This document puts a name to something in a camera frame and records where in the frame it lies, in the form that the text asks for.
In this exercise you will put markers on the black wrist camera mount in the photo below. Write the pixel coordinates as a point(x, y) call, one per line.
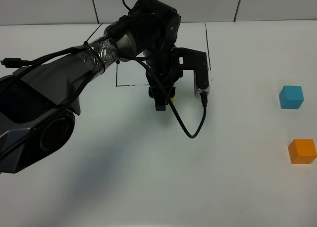
point(188, 59)

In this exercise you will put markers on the blue block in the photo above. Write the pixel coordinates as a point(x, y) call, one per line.
point(291, 97)

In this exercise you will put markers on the yellow block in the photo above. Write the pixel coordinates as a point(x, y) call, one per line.
point(172, 94)

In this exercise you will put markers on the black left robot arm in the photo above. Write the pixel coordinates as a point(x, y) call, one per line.
point(39, 101)

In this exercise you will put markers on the orange block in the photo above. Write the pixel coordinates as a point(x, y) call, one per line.
point(302, 151)

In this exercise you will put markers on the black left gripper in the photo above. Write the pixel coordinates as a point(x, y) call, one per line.
point(162, 66)

